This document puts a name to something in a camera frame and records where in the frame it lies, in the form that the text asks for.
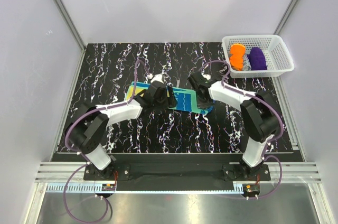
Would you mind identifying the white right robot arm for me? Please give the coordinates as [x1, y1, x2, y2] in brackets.
[188, 72, 284, 180]

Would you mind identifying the teal and blue towel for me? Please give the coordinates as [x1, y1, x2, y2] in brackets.
[124, 81, 214, 115]

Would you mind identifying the white plastic basket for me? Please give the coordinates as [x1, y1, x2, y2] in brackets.
[222, 35, 294, 78]

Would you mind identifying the purple rolled towel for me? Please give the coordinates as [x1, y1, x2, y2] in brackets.
[248, 47, 267, 71]

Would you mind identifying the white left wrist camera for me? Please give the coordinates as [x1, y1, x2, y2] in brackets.
[147, 73, 164, 83]

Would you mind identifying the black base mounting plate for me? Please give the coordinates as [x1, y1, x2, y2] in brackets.
[83, 153, 271, 182]

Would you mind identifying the orange and grey towel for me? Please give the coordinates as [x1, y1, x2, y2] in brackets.
[229, 43, 246, 71]

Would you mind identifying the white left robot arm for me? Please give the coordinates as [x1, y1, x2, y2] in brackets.
[65, 80, 177, 180]

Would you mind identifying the aluminium frame rail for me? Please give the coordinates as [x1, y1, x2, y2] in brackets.
[222, 162, 322, 184]

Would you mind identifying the white blue rolled towel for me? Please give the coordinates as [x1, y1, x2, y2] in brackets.
[242, 54, 251, 71]

